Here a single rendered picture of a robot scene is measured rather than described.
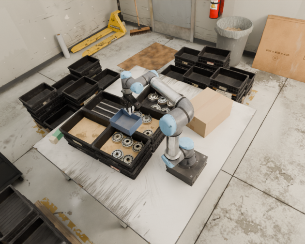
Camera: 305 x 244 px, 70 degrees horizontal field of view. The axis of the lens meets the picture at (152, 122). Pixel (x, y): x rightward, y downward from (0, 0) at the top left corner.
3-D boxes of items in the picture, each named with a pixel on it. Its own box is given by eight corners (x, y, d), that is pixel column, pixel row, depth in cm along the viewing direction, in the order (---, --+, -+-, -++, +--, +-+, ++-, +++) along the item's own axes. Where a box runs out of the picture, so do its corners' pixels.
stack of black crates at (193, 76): (215, 92, 326) (218, 73, 301) (205, 104, 311) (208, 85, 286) (191, 83, 345) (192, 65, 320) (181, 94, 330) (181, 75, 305)
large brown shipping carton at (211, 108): (205, 101, 235) (207, 86, 220) (229, 115, 219) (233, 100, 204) (180, 121, 219) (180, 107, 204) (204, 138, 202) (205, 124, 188)
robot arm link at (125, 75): (124, 77, 145) (117, 72, 150) (126, 91, 152) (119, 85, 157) (134, 73, 148) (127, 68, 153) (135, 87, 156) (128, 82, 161)
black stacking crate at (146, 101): (183, 104, 220) (184, 95, 211) (169, 123, 204) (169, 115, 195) (150, 92, 236) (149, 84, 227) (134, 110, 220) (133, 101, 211)
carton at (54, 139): (55, 144, 213) (53, 141, 209) (51, 143, 215) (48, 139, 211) (71, 127, 227) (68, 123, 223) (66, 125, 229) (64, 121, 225)
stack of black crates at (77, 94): (93, 99, 340) (83, 75, 307) (106, 106, 327) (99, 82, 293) (73, 114, 321) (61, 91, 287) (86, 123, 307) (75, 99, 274)
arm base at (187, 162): (200, 158, 176) (200, 151, 169) (187, 170, 170) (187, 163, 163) (185, 147, 185) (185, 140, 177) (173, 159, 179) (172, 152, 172)
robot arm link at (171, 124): (185, 160, 165) (190, 114, 122) (170, 172, 160) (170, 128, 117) (174, 150, 171) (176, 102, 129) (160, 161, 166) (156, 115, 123)
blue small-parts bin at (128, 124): (142, 123, 171) (141, 117, 166) (130, 136, 164) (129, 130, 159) (123, 114, 180) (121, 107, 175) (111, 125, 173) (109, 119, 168)
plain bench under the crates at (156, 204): (242, 149, 272) (257, 109, 221) (170, 274, 193) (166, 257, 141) (142, 103, 346) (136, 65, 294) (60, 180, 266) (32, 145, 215)
